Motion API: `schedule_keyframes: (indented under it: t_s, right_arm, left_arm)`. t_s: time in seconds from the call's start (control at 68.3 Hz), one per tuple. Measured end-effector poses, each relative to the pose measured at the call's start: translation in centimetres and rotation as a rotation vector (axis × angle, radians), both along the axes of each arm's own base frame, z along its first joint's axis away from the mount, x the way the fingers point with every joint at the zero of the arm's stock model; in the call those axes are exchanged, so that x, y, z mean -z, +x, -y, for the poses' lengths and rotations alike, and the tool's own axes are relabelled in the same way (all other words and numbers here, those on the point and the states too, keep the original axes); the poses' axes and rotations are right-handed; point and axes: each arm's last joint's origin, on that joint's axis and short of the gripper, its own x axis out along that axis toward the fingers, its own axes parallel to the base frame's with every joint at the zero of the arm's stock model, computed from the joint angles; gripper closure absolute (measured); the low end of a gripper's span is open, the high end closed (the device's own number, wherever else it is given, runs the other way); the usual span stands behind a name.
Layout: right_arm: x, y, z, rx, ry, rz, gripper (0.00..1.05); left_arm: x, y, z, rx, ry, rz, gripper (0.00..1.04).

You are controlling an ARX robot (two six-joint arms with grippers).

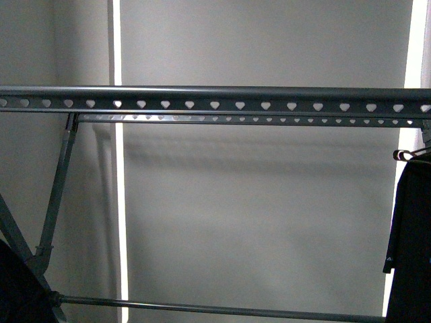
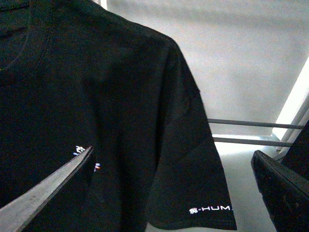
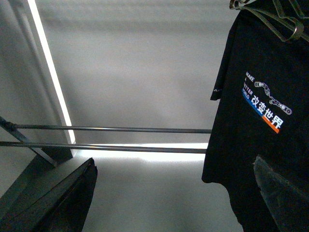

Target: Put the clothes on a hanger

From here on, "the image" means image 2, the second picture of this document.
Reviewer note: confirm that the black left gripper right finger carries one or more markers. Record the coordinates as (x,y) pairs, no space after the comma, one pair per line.
(284,192)

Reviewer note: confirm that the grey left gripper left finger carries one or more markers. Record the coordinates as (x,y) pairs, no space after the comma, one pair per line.
(16,215)

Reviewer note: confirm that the black printed t-shirt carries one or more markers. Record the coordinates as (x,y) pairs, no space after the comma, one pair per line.
(73,75)

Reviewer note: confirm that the grey metal clothes rack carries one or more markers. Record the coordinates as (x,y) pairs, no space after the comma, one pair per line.
(279,136)

